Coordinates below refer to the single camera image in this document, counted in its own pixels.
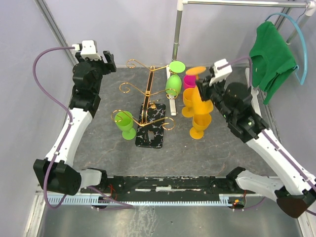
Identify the blue clothes hanger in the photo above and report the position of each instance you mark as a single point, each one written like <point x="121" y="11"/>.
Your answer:
<point x="303" y="43"/>

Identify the silver clothes rail stand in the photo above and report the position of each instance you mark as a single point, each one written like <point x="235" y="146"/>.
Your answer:
<point x="309" y="5"/>

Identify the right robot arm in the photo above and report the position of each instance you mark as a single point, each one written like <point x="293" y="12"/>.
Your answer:
<point x="295" y="189"/>

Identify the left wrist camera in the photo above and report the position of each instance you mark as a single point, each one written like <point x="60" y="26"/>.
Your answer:
<point x="88" y="49"/>

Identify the green wine glass front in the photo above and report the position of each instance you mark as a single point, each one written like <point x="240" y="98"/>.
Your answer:
<point x="125" y="123"/>

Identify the green wine glass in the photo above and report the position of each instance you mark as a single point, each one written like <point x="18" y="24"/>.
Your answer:
<point x="125" y="123"/>
<point x="174" y="82"/>

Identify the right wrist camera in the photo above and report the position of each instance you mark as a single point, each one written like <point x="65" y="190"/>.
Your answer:
<point x="221" y="70"/>

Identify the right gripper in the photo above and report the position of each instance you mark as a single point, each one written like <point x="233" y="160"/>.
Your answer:
<point x="204" y="87"/>

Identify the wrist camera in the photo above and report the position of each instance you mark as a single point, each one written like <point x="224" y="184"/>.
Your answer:
<point x="221" y="70"/>
<point x="88" y="49"/>

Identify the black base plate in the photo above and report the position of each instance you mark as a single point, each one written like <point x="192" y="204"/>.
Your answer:
<point x="168" y="188"/>

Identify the orange wine glass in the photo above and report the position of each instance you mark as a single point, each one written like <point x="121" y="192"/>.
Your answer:
<point x="200" y="124"/>
<point x="199" y="107"/>
<point x="187" y="111"/>

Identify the green cloth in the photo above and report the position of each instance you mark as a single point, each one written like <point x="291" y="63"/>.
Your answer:
<point x="272" y="60"/>

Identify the pink plastic cup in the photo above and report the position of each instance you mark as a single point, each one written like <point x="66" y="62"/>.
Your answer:
<point x="189" y="81"/>

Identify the orange wine glass front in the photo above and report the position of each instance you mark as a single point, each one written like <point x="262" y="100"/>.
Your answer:
<point x="200" y="124"/>

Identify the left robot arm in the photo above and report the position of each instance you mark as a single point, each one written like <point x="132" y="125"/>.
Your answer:
<point x="55" y="173"/>

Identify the gold wine glass rack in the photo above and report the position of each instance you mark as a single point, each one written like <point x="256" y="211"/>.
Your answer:
<point x="152" y="119"/>

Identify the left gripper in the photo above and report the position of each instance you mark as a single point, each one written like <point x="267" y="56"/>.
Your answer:
<point x="111" y="66"/>

